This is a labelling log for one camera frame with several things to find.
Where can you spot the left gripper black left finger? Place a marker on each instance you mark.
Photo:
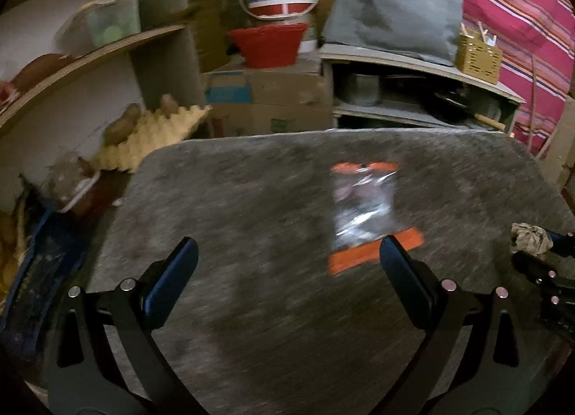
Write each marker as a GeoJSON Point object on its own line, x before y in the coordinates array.
{"type": "Point", "coordinates": [84, 377]}

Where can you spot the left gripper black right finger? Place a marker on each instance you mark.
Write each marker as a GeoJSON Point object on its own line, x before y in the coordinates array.
{"type": "Point", "coordinates": [469, 359]}

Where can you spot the brown paper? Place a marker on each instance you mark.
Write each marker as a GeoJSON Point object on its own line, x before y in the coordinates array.
{"type": "Point", "coordinates": [530, 239]}

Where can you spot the orange wrapper strip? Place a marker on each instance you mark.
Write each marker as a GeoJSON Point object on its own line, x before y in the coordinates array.
{"type": "Point", "coordinates": [343, 260]}

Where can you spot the clear orange-topped plastic bag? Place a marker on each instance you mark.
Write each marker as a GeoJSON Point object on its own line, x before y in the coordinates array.
{"type": "Point", "coordinates": [363, 203]}

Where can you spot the grey fuzzy table mat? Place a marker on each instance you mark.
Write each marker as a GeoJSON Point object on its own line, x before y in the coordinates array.
{"type": "Point", "coordinates": [263, 327]}

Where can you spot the yellow egg tray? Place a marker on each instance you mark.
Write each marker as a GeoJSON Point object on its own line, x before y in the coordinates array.
{"type": "Point", "coordinates": [153, 131]}

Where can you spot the grey metal shelf table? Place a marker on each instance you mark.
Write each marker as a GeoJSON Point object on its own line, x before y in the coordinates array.
{"type": "Point", "coordinates": [375, 89]}

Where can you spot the yellow woven basket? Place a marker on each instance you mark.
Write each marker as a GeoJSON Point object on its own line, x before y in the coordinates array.
{"type": "Point", "coordinates": [478, 54]}

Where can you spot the cardboard box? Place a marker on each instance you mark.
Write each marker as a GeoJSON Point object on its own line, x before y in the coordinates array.
{"type": "Point", "coordinates": [247, 102]}

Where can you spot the clear plastic container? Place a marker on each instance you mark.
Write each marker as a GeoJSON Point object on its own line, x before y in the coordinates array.
{"type": "Point", "coordinates": [99, 23]}

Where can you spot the red plastic basin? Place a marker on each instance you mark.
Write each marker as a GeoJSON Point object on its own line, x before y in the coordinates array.
{"type": "Point", "coordinates": [271, 46]}

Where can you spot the striped pink curtain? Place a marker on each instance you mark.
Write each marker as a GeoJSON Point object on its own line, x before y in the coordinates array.
{"type": "Point", "coordinates": [536, 38]}

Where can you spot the grey fabric cover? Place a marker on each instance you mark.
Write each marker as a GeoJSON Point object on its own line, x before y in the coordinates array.
{"type": "Point", "coordinates": [427, 30]}

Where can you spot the wooden wall shelf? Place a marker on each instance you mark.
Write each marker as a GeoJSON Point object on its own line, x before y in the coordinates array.
{"type": "Point", "coordinates": [164, 61]}

